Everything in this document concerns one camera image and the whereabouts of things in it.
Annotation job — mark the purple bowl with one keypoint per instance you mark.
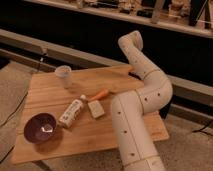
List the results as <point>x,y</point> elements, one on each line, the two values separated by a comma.
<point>40,128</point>

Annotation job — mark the orange carrot toy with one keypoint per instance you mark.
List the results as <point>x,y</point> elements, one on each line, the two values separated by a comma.
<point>99,95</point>

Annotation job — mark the beige eraser block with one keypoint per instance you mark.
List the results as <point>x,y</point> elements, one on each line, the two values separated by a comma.
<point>96,109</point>

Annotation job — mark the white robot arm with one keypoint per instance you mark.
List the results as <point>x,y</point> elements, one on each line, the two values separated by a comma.
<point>137,150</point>

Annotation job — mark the white labelled bottle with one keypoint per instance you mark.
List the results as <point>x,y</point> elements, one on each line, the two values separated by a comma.
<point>73,110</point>

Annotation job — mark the translucent plastic cup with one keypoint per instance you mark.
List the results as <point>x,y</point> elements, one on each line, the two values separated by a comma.
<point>63,73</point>

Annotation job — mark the cluttered wooden shelf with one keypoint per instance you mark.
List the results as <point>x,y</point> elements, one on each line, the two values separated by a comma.
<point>130,11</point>

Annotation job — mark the long wooden bench rail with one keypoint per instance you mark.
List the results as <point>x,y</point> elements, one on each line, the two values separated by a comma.
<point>182,88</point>

